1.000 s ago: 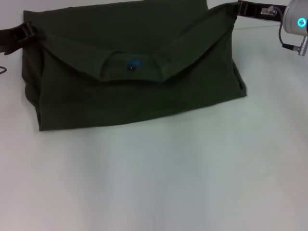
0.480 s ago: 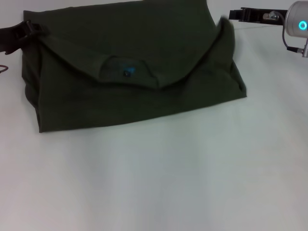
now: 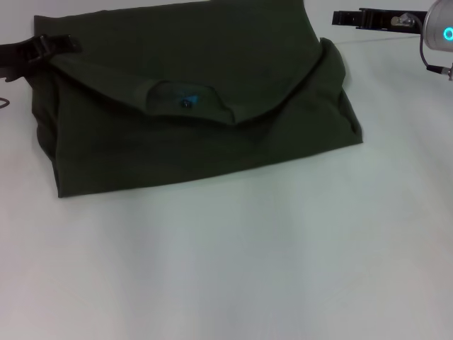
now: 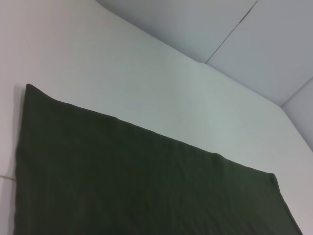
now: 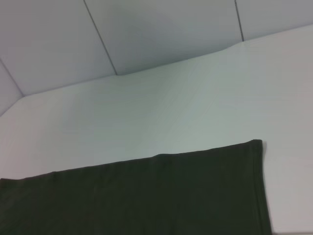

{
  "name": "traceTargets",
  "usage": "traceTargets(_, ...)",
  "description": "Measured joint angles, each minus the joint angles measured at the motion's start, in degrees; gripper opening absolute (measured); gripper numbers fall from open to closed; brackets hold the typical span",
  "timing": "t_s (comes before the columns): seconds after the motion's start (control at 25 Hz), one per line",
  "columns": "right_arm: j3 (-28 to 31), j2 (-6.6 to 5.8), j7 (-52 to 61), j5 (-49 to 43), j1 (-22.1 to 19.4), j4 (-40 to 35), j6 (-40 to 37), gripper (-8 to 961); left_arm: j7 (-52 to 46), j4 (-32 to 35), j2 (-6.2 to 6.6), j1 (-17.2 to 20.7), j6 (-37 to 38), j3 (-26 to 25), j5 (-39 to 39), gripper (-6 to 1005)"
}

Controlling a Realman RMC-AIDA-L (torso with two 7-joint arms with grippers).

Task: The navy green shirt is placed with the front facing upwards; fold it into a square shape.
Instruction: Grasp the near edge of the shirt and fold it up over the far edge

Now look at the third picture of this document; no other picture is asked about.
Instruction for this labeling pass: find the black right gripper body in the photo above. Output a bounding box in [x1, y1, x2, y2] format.
[357, 7, 430, 36]

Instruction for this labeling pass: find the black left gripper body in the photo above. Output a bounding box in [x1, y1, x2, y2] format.
[0, 38, 40, 83]

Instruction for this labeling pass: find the dark green FREE T-shirt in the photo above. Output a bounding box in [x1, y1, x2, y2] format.
[31, 0, 365, 199]

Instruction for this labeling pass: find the right gripper cable with plug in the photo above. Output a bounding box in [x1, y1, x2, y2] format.
[391, 12, 453, 81]

